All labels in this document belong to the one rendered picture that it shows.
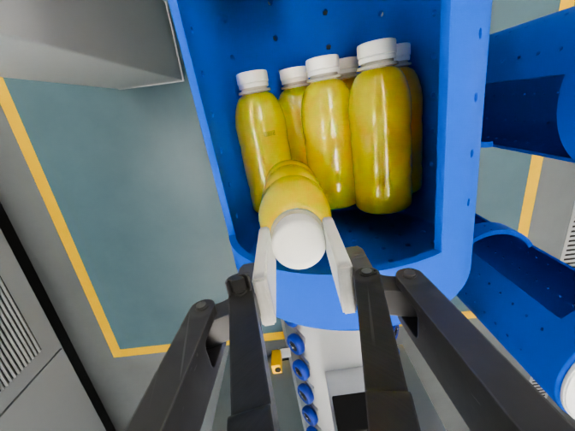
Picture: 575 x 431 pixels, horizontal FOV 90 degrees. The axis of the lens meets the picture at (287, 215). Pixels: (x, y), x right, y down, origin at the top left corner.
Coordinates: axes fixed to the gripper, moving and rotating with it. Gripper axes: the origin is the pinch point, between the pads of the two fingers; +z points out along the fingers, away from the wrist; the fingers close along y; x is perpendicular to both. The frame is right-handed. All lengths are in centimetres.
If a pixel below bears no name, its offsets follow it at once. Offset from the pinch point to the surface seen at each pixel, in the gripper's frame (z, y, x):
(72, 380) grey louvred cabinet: 115, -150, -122
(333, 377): 33, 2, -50
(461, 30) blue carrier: 5.6, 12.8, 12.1
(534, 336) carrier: 33, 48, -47
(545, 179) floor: 128, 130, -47
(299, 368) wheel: 30, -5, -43
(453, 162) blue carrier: 5.6, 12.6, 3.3
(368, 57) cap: 16.1, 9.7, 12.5
